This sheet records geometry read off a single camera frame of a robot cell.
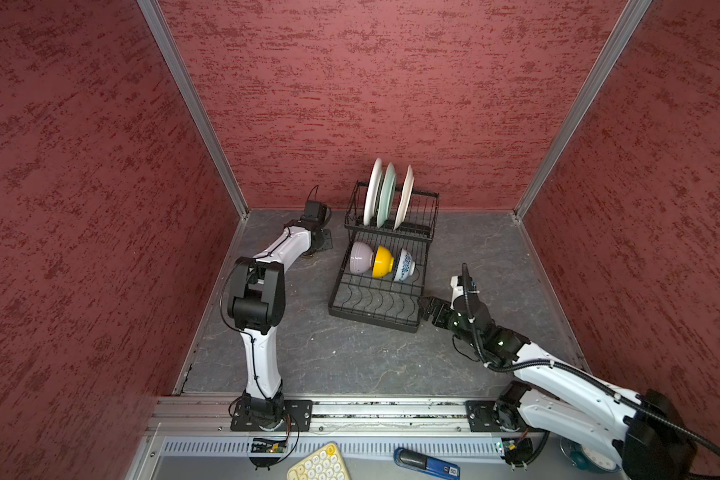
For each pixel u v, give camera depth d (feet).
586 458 2.14
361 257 3.10
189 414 2.49
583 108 2.92
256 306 1.81
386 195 2.55
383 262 3.10
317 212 2.62
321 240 3.02
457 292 2.46
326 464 2.18
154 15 2.33
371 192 2.50
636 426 1.36
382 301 3.05
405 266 3.02
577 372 1.61
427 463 2.11
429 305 2.38
